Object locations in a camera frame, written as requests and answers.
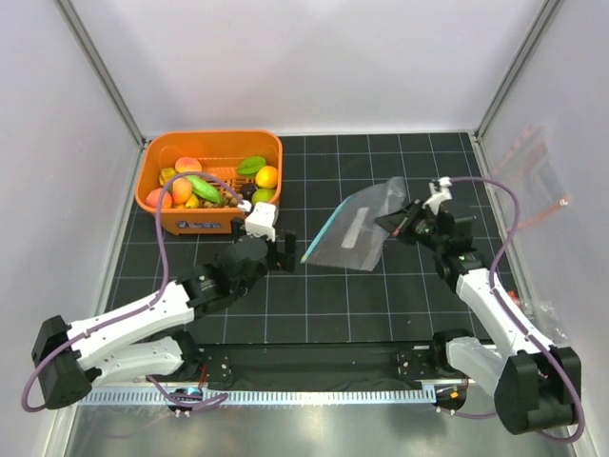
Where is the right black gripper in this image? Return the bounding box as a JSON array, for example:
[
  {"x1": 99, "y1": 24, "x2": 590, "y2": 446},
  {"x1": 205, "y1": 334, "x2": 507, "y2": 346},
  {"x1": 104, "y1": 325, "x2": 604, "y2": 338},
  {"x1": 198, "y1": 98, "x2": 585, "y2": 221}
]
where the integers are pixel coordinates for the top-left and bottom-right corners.
[{"x1": 377, "y1": 197, "x2": 448, "y2": 252}]

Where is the clear zip top bag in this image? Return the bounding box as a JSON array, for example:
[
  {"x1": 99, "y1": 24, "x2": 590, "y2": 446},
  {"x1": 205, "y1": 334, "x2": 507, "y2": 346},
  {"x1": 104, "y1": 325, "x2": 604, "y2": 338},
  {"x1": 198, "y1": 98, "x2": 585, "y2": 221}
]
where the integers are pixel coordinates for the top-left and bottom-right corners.
[{"x1": 301, "y1": 177, "x2": 406, "y2": 271}]

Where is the green pear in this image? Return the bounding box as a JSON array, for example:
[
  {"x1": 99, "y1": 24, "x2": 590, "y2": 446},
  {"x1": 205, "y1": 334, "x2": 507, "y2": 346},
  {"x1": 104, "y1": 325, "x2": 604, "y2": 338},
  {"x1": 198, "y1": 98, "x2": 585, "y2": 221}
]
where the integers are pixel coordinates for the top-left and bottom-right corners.
[{"x1": 251, "y1": 188, "x2": 275, "y2": 205}]

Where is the brown longan bunch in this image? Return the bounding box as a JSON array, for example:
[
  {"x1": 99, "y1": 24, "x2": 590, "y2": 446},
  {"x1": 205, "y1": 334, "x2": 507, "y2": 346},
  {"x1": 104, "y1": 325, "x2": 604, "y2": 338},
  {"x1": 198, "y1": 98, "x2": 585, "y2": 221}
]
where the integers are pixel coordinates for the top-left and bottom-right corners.
[{"x1": 199, "y1": 190, "x2": 239, "y2": 209}]

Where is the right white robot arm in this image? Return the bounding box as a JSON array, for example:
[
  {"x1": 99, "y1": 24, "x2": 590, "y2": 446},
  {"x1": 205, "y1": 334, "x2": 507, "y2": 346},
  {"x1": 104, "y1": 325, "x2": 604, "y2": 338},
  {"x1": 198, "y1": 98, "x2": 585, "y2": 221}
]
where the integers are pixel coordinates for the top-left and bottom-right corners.
[{"x1": 375, "y1": 200, "x2": 585, "y2": 439}]

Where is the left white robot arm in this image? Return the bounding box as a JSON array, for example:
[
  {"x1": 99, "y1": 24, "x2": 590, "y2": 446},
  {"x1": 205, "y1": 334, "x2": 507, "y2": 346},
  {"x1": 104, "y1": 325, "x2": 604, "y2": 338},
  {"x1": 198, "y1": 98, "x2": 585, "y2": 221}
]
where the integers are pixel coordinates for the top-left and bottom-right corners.
[{"x1": 21, "y1": 219, "x2": 297, "y2": 412}]

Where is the dark purple mangosteen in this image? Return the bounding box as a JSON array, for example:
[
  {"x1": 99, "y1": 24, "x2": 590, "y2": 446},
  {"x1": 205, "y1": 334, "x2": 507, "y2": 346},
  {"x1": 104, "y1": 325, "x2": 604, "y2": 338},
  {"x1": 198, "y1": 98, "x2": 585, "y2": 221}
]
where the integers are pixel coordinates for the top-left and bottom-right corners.
[{"x1": 239, "y1": 183, "x2": 258, "y2": 201}]

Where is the black grid mat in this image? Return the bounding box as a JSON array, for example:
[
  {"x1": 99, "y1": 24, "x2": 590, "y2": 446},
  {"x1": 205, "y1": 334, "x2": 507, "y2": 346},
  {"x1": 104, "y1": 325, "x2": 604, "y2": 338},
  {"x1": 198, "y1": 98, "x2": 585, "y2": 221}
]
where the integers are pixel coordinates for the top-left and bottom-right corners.
[{"x1": 89, "y1": 132, "x2": 520, "y2": 345}]

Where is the yellow orange mango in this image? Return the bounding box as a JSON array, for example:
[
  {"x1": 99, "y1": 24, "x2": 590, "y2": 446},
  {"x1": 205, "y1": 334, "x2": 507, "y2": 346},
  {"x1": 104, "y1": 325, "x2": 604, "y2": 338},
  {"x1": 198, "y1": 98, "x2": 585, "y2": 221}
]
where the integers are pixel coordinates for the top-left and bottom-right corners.
[{"x1": 255, "y1": 166, "x2": 279, "y2": 189}]

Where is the green starfruit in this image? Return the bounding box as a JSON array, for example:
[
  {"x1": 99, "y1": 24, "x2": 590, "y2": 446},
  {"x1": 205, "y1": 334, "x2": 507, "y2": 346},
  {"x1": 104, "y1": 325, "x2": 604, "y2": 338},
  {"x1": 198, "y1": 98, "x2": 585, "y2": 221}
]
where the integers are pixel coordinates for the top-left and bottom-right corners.
[{"x1": 236, "y1": 155, "x2": 267, "y2": 178}]

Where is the yellow banana bunch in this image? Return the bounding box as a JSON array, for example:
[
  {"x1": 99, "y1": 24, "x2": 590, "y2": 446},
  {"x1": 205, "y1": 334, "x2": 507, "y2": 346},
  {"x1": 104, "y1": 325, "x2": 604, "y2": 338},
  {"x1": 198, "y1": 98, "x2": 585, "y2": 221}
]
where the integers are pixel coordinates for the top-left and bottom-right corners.
[{"x1": 172, "y1": 194, "x2": 200, "y2": 209}]

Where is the orange plastic basket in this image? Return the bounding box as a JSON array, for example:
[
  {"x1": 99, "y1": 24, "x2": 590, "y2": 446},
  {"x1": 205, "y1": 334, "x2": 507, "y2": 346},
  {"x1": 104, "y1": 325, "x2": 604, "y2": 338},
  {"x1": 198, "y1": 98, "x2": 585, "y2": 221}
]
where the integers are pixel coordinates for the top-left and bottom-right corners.
[{"x1": 135, "y1": 129, "x2": 284, "y2": 235}]

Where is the peach in middle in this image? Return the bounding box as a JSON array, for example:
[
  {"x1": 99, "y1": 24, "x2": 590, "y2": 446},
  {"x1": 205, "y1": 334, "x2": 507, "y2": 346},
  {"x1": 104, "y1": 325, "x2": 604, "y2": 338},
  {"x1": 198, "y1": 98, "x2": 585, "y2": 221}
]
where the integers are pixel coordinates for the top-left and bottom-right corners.
[{"x1": 171, "y1": 177, "x2": 192, "y2": 205}]

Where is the peach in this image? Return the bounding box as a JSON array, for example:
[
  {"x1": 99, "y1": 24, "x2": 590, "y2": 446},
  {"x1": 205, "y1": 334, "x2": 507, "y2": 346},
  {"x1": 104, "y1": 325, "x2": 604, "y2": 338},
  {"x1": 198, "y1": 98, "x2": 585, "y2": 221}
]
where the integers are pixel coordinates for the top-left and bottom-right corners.
[
  {"x1": 174, "y1": 156, "x2": 202, "y2": 173},
  {"x1": 144, "y1": 188, "x2": 173, "y2": 209},
  {"x1": 171, "y1": 177, "x2": 192, "y2": 205}
]

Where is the peach at back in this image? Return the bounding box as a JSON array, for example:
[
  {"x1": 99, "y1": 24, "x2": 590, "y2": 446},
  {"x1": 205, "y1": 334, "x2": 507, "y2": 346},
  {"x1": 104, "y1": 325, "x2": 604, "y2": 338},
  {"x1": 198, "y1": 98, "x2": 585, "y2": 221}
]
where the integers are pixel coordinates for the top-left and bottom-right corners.
[{"x1": 174, "y1": 156, "x2": 202, "y2": 173}]

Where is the yellow starfruit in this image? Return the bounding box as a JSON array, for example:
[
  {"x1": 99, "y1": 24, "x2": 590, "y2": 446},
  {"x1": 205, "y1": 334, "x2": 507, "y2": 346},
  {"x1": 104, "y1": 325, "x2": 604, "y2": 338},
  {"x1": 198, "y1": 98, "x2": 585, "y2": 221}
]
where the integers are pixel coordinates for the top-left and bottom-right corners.
[{"x1": 158, "y1": 168, "x2": 177, "y2": 187}]

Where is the peach at front left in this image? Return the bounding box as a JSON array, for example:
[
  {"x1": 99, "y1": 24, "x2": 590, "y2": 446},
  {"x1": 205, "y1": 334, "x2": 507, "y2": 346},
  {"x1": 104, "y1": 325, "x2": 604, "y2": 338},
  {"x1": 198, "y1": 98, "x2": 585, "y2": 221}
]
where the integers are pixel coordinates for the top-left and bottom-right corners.
[{"x1": 144, "y1": 188, "x2": 173, "y2": 209}]

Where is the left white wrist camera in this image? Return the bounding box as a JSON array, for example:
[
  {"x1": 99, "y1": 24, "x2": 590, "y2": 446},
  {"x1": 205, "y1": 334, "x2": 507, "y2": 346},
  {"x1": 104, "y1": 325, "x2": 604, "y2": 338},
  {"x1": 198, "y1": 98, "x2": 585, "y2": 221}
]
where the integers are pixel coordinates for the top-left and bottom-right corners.
[{"x1": 245, "y1": 202, "x2": 278, "y2": 242}]

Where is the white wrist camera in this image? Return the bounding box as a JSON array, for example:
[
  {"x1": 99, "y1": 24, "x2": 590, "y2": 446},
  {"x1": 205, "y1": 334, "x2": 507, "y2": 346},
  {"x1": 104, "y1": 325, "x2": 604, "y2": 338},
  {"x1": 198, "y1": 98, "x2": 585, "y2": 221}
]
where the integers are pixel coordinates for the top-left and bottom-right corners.
[
  {"x1": 245, "y1": 202, "x2": 278, "y2": 242},
  {"x1": 422, "y1": 176, "x2": 452, "y2": 216}
]

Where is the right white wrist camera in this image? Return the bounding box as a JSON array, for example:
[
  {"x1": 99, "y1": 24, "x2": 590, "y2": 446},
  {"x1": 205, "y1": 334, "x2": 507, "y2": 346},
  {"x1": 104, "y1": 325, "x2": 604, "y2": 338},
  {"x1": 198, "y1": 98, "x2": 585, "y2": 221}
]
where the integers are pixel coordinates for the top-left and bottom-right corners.
[{"x1": 422, "y1": 176, "x2": 452, "y2": 216}]

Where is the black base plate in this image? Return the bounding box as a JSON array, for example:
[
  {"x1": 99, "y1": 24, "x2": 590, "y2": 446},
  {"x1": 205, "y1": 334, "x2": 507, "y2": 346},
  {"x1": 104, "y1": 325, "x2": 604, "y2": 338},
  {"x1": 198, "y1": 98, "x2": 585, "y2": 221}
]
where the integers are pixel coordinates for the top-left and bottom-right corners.
[{"x1": 145, "y1": 341, "x2": 486, "y2": 392}]

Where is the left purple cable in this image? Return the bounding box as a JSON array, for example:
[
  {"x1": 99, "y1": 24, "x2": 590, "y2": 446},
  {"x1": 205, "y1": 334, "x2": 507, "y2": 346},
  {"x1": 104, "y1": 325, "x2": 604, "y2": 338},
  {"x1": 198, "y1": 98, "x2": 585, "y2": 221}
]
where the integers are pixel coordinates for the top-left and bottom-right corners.
[{"x1": 21, "y1": 171, "x2": 251, "y2": 415}]

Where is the slotted cable duct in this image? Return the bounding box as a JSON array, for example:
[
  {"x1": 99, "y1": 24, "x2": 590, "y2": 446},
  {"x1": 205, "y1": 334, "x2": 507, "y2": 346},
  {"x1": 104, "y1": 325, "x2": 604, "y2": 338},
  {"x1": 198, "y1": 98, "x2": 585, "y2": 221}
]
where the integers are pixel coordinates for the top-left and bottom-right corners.
[{"x1": 78, "y1": 386, "x2": 436, "y2": 407}]

